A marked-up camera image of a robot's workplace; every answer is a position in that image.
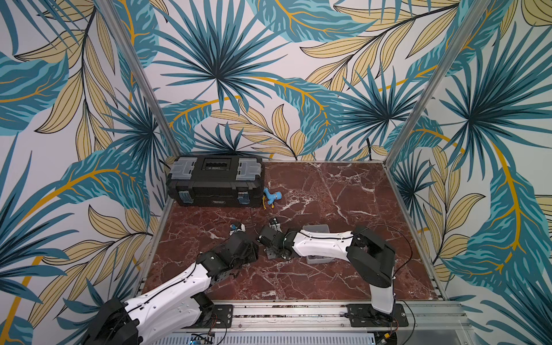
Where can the right metal frame post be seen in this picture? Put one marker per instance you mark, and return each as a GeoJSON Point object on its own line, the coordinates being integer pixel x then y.
{"type": "Point", "coordinates": [450, 55]}

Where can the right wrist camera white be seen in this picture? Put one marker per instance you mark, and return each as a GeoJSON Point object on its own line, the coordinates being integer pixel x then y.
{"type": "Point", "coordinates": [274, 222]}

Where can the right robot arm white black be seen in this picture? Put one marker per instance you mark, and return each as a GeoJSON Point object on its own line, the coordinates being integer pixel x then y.
{"type": "Point", "coordinates": [370, 255]}

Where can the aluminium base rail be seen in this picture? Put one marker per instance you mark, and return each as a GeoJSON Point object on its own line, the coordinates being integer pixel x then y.
{"type": "Point", "coordinates": [316, 322]}

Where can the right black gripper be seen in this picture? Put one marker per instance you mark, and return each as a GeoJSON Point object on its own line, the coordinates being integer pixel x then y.
{"type": "Point", "coordinates": [267, 235]}

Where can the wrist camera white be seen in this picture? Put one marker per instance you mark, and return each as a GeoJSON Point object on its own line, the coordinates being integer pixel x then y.
{"type": "Point", "coordinates": [274, 222]}
{"type": "Point", "coordinates": [237, 227]}

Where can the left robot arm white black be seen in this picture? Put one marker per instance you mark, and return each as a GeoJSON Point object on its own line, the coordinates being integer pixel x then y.
{"type": "Point", "coordinates": [176, 304]}

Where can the black plastic toolbox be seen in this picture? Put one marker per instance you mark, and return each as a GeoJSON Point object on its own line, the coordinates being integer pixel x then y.
{"type": "Point", "coordinates": [223, 181]}

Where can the left metal frame post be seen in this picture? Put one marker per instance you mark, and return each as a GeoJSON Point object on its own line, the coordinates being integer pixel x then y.
{"type": "Point", "coordinates": [128, 51]}

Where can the blue yellow clamp tool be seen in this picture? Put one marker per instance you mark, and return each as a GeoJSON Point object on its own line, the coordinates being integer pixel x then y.
{"type": "Point", "coordinates": [269, 199]}

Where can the metal frame post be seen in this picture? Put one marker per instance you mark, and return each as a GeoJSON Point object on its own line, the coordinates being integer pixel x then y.
{"type": "Point", "coordinates": [450, 55]}
{"type": "Point", "coordinates": [128, 51]}

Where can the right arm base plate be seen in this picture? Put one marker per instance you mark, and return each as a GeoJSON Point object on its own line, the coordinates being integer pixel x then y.
{"type": "Point", "coordinates": [364, 315]}

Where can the translucent plastic storage box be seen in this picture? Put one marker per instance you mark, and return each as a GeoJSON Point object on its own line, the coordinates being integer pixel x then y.
{"type": "Point", "coordinates": [319, 258]}

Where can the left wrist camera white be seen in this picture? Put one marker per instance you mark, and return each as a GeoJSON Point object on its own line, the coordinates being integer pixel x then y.
{"type": "Point", "coordinates": [237, 227]}

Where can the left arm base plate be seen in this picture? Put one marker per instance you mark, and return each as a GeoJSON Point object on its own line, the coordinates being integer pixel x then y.
{"type": "Point", "coordinates": [215, 317]}

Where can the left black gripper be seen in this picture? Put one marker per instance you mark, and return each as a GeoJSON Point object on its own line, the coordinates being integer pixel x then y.
{"type": "Point", "coordinates": [253, 252]}

